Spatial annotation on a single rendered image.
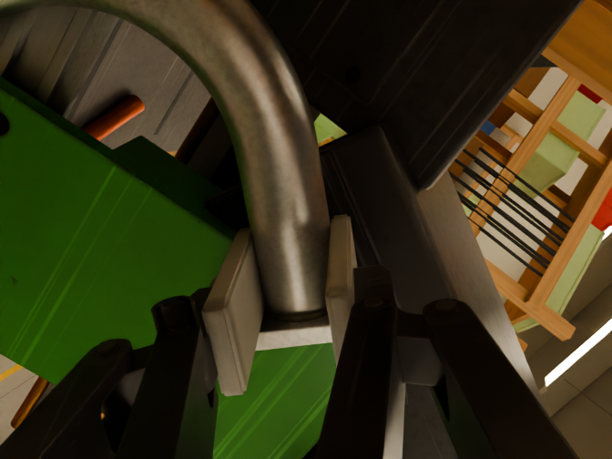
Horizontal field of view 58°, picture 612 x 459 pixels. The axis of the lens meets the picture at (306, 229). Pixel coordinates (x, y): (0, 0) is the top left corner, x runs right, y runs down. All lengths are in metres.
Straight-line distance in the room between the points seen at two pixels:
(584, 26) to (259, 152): 0.85
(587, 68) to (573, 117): 2.76
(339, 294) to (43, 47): 0.17
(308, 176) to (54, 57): 0.12
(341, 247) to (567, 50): 0.84
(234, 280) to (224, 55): 0.07
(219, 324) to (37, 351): 0.15
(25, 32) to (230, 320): 0.16
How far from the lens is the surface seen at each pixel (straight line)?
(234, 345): 0.16
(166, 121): 0.83
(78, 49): 0.26
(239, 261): 0.19
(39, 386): 0.48
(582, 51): 1.00
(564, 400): 8.35
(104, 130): 0.68
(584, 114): 3.81
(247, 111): 0.19
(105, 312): 0.27
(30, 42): 0.27
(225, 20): 0.19
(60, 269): 0.27
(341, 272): 0.16
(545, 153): 3.49
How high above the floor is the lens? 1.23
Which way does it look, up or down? 6 degrees down
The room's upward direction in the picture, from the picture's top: 129 degrees clockwise
